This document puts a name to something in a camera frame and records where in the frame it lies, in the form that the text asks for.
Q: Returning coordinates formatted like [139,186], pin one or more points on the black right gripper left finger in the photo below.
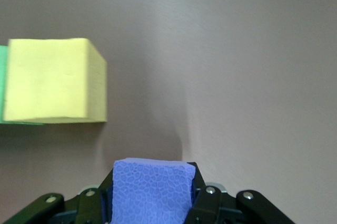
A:
[79,208]

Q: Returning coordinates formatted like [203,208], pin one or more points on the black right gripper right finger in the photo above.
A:
[223,208]

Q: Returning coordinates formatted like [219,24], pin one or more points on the purple foam cube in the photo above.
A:
[152,192]

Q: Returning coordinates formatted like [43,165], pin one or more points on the yellow foam cube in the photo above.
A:
[52,81]

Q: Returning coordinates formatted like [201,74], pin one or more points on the green foam cube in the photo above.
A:
[3,84]

